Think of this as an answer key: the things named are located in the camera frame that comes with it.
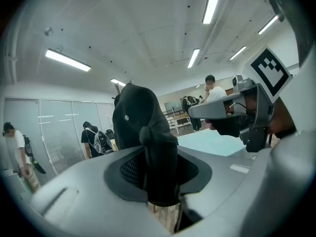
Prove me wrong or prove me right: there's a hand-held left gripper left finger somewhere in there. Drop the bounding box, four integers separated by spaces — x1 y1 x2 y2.
29 145 175 237

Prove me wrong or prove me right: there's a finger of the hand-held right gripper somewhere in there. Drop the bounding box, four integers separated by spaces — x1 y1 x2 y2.
188 92 248 120
209 116 241 138

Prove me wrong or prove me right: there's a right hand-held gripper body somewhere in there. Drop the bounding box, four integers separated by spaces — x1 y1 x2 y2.
236 45 292 153

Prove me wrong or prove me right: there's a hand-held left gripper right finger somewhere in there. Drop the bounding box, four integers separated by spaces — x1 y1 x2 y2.
177 129 316 237

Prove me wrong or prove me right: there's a black jacket garment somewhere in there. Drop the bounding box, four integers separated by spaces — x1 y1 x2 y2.
112 82 180 207

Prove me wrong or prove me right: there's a person's right forearm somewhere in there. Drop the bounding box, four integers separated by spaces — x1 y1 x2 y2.
269 97 298 139

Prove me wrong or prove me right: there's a light blue table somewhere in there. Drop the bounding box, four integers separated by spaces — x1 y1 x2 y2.
177 128 255 158

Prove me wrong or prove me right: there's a white-legged wooden desk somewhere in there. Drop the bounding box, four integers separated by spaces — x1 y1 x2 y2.
170 110 193 135

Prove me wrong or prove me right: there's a long ceiling light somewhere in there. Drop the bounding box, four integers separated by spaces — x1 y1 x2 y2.
187 48 200 69
45 48 92 72
257 14 280 35
110 78 127 87
202 0 224 25
229 45 247 61

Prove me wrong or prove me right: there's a person's white shirt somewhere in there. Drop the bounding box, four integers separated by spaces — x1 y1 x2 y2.
291 50 316 135

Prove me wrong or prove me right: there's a small grey camera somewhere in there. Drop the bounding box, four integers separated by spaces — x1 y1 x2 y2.
232 74 244 92

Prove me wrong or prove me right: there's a black head-worn camera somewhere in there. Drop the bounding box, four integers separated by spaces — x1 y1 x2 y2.
268 0 286 23

